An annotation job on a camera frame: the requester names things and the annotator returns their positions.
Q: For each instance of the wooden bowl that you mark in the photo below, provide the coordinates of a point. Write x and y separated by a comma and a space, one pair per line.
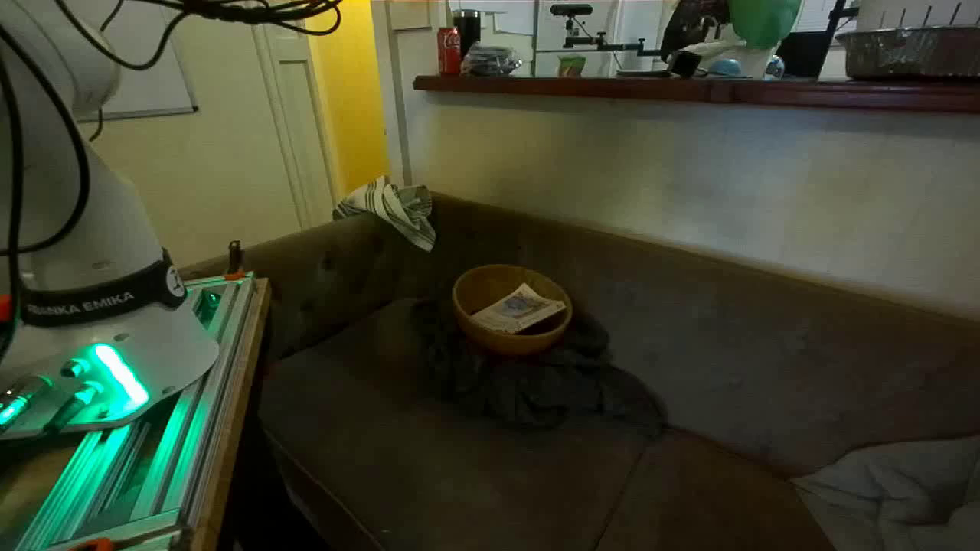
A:
479, 295

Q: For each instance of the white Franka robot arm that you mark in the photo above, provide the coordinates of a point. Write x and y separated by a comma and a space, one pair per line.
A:
81, 204

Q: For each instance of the grey glass bowl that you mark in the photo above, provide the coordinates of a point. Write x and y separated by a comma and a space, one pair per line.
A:
490, 61

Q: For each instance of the dark wooden shelf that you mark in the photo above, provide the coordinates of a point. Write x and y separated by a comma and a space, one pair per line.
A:
714, 92

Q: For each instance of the Andersen fairy tales book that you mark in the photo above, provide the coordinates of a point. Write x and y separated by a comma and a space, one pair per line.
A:
514, 310

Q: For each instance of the light grey striped cloth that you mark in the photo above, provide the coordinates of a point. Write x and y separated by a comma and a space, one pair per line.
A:
398, 210

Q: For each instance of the dark grey crumpled cloth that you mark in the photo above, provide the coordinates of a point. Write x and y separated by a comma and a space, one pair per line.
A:
540, 393

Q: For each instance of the brown tufted sofa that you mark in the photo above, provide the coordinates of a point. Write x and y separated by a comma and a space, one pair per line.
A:
408, 468

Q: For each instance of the red can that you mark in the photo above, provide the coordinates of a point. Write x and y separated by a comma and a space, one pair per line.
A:
451, 49

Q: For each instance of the white door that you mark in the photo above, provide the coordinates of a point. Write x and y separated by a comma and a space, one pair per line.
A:
296, 131

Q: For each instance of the black tumbler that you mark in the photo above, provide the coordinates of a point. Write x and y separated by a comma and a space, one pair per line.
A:
466, 31

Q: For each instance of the small dark bottle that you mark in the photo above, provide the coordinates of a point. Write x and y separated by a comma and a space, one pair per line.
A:
235, 261

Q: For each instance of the green round ball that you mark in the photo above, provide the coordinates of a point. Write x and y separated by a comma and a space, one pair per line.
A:
763, 19

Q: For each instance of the whiteboard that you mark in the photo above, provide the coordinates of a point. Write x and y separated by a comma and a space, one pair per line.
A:
154, 71

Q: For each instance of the white pillow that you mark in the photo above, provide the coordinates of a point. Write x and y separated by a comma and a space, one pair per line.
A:
898, 491

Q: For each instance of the aluminium foil tray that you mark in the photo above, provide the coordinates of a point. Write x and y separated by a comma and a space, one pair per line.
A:
907, 54

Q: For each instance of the white slotted colander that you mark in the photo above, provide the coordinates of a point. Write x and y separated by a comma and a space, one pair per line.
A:
918, 14

